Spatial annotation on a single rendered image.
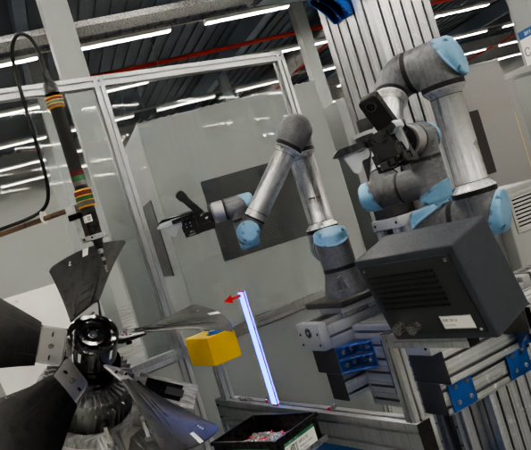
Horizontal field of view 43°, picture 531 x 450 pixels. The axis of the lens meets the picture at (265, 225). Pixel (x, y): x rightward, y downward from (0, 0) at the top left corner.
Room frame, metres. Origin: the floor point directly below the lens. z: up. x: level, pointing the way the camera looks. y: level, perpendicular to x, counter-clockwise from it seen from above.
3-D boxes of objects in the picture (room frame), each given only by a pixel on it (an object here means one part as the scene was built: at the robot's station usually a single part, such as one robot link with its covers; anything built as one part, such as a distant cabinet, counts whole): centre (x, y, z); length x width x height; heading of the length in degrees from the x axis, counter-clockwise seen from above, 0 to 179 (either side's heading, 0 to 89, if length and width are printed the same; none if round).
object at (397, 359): (1.43, -0.18, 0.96); 0.03 x 0.03 x 0.20; 33
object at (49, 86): (1.67, 0.41, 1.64); 0.04 x 0.04 x 0.46
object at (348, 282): (2.30, -0.20, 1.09); 0.15 x 0.15 x 0.10
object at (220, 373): (2.12, 0.27, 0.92); 0.03 x 0.03 x 0.12; 33
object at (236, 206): (2.42, 0.07, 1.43); 0.11 x 0.08 x 0.09; 94
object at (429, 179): (1.59, -0.39, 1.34); 0.11 x 0.08 x 0.11; 55
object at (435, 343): (1.34, -0.24, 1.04); 0.24 x 0.03 x 0.03; 33
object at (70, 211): (1.68, 0.42, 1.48); 0.09 x 0.07 x 0.10; 68
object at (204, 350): (2.12, 0.27, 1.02); 0.16 x 0.10 x 0.11; 33
